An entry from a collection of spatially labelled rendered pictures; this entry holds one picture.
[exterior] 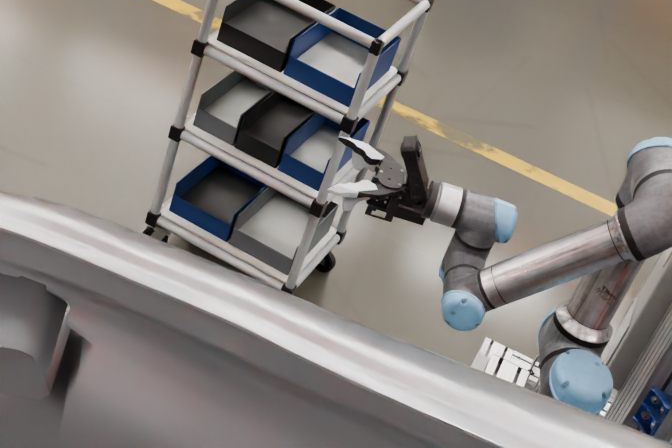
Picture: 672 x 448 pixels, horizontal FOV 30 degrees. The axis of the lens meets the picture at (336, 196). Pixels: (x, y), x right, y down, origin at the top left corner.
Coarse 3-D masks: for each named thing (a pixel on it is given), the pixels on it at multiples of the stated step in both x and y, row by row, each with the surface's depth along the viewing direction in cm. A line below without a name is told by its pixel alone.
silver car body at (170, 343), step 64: (0, 192) 128; (0, 256) 128; (64, 256) 125; (128, 256) 120; (192, 256) 122; (0, 320) 131; (64, 320) 140; (128, 320) 128; (192, 320) 119; (256, 320) 113; (320, 320) 113; (0, 384) 130; (64, 384) 136; (128, 384) 129; (192, 384) 127; (256, 384) 123; (320, 384) 113; (384, 384) 106; (448, 384) 105; (512, 384) 109
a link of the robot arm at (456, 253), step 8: (456, 232) 232; (456, 240) 232; (448, 248) 234; (456, 248) 232; (464, 248) 231; (472, 248) 230; (480, 248) 230; (488, 248) 231; (448, 256) 233; (456, 256) 230; (464, 256) 230; (472, 256) 230; (480, 256) 231; (448, 264) 230; (456, 264) 228; (472, 264) 228; (480, 264) 230; (440, 272) 237
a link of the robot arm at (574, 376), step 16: (560, 352) 237; (576, 352) 234; (544, 368) 237; (560, 368) 230; (576, 368) 231; (592, 368) 232; (544, 384) 233; (560, 384) 228; (576, 384) 228; (592, 384) 229; (608, 384) 230; (560, 400) 229; (576, 400) 227; (592, 400) 227; (608, 400) 231
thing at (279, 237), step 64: (256, 0) 361; (320, 0) 363; (192, 64) 349; (256, 64) 343; (320, 64) 348; (384, 64) 354; (192, 128) 362; (256, 128) 362; (320, 128) 377; (192, 192) 387; (256, 192) 397; (320, 192) 349; (256, 256) 375; (320, 256) 387
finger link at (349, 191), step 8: (336, 184) 222; (344, 184) 222; (352, 184) 223; (360, 184) 223; (368, 184) 224; (328, 192) 222; (336, 192) 222; (344, 192) 222; (352, 192) 222; (344, 200) 224; (352, 200) 225; (360, 200) 226; (344, 208) 225; (352, 208) 226
